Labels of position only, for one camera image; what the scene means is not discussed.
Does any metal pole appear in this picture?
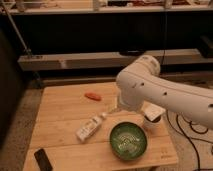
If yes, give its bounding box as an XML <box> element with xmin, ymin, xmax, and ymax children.
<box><xmin>0</xmin><ymin>0</ymin><xmax>33</xmax><ymax>58</ymax></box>

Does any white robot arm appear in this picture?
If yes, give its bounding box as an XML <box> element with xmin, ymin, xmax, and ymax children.
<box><xmin>109</xmin><ymin>55</ymin><xmax>213</xmax><ymax>130</ymax></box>

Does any white plastic bottle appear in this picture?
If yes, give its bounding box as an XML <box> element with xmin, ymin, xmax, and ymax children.
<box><xmin>76</xmin><ymin>113</ymin><xmax>107</xmax><ymax>142</ymax></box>

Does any black floor cable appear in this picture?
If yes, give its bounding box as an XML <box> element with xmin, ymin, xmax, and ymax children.
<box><xmin>165</xmin><ymin>111</ymin><xmax>213</xmax><ymax>171</ymax></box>

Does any metal shelf rail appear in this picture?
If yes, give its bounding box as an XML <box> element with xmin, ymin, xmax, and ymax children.
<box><xmin>18</xmin><ymin>49</ymin><xmax>213</xmax><ymax>71</ymax></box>

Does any orange carrot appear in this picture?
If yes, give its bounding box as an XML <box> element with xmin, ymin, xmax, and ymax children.
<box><xmin>85</xmin><ymin>93</ymin><xmax>102</xmax><ymax>101</ymax></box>

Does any black phone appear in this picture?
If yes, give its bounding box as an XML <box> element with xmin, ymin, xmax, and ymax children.
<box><xmin>34</xmin><ymin>148</ymin><xmax>53</xmax><ymax>171</ymax></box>

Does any green bowl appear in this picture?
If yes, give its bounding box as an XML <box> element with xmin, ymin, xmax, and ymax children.
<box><xmin>109</xmin><ymin>122</ymin><xmax>148</xmax><ymax>161</ymax></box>

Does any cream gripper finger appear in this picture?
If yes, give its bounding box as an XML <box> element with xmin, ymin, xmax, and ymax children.
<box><xmin>106</xmin><ymin>107</ymin><xmax>121</xmax><ymax>114</ymax></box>

